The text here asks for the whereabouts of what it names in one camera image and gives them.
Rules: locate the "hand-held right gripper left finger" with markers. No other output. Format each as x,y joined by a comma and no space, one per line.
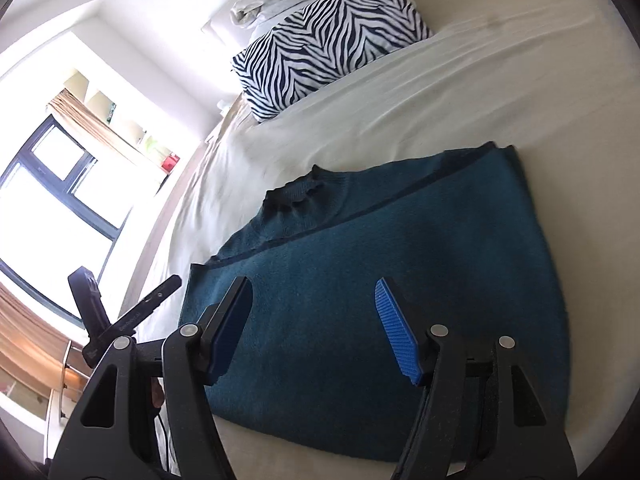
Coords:
227,330

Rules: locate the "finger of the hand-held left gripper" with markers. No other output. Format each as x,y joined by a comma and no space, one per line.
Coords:
90,300
150,302

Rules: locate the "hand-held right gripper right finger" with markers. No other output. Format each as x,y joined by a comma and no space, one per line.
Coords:
397,335

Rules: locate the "dark teal knit sweater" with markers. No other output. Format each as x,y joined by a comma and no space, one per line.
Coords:
375,260

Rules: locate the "beige curtain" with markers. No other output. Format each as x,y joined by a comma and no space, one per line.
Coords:
95,120
30,330

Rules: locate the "small red box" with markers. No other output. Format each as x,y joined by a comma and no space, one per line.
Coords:
170,162

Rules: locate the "bed with cream sheet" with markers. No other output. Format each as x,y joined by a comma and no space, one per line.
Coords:
450,85

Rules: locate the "zebra print pillow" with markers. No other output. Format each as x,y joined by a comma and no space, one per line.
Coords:
330,40

